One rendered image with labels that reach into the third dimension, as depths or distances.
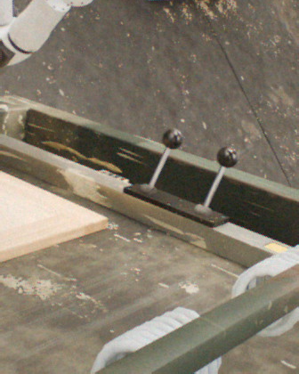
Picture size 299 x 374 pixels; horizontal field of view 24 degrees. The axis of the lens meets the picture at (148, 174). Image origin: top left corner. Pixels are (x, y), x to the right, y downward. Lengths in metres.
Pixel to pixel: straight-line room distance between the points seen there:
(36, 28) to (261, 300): 1.04
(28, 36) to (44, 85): 1.77
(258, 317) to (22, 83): 2.73
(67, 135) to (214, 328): 1.31
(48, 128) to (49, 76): 1.51
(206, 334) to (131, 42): 3.39
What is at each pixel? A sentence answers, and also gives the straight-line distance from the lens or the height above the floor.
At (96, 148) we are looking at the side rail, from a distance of 1.65.
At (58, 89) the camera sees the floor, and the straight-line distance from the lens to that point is 3.25.
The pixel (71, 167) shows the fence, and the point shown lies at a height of 1.20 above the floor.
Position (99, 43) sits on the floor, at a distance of 3.59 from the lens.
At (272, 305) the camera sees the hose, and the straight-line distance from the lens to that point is 0.48.
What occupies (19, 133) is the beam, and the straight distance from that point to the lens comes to 1.80.
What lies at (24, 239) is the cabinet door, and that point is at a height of 1.32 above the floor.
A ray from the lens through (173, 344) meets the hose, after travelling 0.41.
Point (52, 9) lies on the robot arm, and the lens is 1.40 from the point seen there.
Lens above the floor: 2.18
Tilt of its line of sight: 40 degrees down
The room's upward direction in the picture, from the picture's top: 60 degrees clockwise
